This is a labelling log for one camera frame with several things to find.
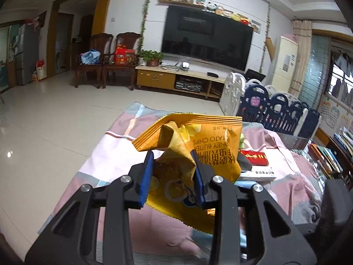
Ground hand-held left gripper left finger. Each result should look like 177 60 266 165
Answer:
25 150 155 265

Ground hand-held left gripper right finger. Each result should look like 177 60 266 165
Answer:
191 150 317 265

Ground yellow potato chip bag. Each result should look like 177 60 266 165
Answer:
132 113 243 234

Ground plaid pink grey blanket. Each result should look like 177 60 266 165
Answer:
39 102 323 265

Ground white blue medicine box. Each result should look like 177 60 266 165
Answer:
237 167 277 183

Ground red flat box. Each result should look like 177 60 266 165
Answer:
239 149 269 167

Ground black audio amplifier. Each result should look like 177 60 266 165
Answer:
175 79 203 92

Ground light wooden television cabinet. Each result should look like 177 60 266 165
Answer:
135 65 227 100

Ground white navy playpen fence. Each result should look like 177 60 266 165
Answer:
219 72 322 137

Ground black laptop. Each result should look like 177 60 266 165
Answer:
245 68 267 83

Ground red gift box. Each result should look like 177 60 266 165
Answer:
114 45 137 66

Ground green potted plant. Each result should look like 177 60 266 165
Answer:
137 50 164 67

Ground flat pile of picture books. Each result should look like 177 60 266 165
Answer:
309 143 346 178

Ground blue crumpled cloth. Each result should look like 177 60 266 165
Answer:
80 50 101 64

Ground dark wooden armchair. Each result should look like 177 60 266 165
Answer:
101 32 142 91
74 33 113 89

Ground large black television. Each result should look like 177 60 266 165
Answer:
161 5 254 72

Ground person's leg in jeans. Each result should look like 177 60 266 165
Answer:
321 178 353 265

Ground white standing air conditioner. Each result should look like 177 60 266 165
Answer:
272 34 299 94

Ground white red bag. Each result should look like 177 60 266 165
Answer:
36 60 47 81

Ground tall stack of books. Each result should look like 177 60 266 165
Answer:
332 126 353 156

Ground beige curtain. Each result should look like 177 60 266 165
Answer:
291 19 313 100

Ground green ivy garland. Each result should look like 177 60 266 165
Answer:
140 0 155 51
259 1 273 72

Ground grey refrigerator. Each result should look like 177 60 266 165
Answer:
15 23 40 86

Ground window with hanging clothes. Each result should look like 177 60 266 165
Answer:
325 41 353 102

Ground paper wall charts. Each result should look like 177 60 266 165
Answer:
318 99 353 130

